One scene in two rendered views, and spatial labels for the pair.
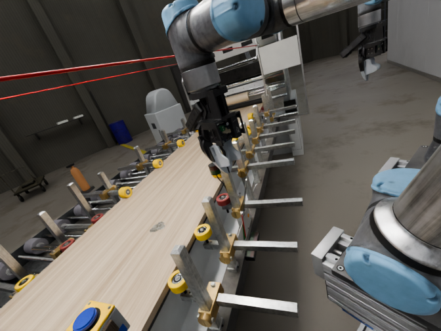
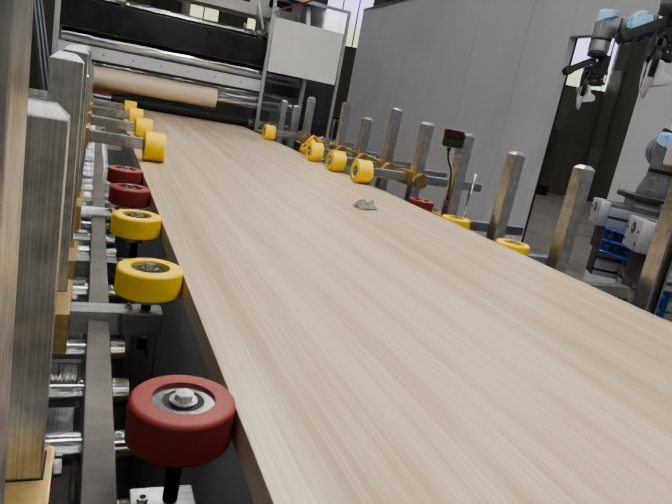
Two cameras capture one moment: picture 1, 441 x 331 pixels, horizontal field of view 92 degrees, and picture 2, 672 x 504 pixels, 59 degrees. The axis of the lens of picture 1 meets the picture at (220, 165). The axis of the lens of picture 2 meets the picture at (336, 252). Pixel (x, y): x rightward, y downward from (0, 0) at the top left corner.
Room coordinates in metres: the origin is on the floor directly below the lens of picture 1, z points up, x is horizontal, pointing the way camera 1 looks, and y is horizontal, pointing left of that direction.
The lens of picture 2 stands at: (0.01, 1.62, 1.14)
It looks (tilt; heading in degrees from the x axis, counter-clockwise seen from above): 14 degrees down; 310
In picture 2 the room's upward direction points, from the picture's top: 11 degrees clockwise
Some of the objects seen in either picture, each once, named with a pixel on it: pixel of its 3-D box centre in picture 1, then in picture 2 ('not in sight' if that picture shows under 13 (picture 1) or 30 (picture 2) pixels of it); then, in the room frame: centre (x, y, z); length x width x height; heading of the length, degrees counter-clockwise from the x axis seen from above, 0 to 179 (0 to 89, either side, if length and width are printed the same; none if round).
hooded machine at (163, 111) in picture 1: (166, 119); not in sight; (5.63, 0.94, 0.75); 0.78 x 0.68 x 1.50; 122
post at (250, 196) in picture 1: (244, 175); (413, 190); (1.19, -0.12, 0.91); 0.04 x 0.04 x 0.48; 64
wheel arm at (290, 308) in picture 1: (233, 301); (564, 287); (0.51, 0.11, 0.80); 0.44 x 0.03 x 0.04; 64
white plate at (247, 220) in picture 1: (245, 226); not in sight; (0.92, -0.02, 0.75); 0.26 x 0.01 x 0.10; 154
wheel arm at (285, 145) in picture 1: (258, 149); (392, 167); (1.42, -0.30, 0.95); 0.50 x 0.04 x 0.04; 64
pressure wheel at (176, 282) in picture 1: (182, 287); (507, 263); (0.60, 0.29, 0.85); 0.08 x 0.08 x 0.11
